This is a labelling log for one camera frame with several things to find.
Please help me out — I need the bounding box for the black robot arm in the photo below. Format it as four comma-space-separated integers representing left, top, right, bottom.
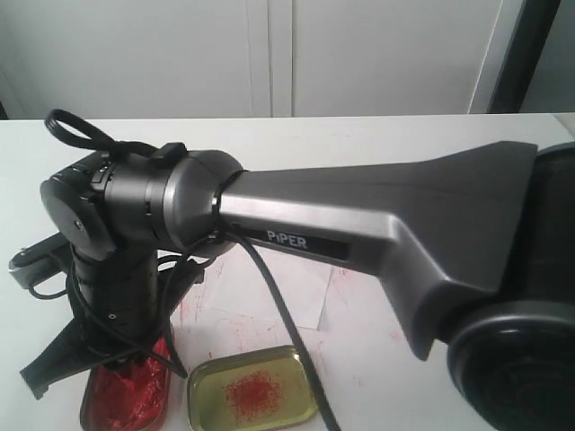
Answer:
10, 139, 574, 430

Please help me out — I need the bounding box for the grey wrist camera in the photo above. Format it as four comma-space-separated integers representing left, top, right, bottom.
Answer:
8, 233, 72, 290

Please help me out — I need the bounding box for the gold tin lid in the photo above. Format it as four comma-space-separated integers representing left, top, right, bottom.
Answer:
187, 345, 318, 431

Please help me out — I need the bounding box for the white cabinet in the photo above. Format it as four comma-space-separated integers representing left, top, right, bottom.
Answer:
1, 1, 522, 119

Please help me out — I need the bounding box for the red ink paste tin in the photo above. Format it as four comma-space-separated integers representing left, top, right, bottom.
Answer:
79, 358, 172, 430

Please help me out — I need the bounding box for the white paper sheet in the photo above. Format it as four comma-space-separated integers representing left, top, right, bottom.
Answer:
205, 245, 334, 330

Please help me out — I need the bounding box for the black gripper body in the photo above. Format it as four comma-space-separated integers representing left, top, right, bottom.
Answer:
66, 249, 207, 366

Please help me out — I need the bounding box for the dark vertical post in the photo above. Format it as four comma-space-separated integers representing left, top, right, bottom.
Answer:
487, 0, 561, 114

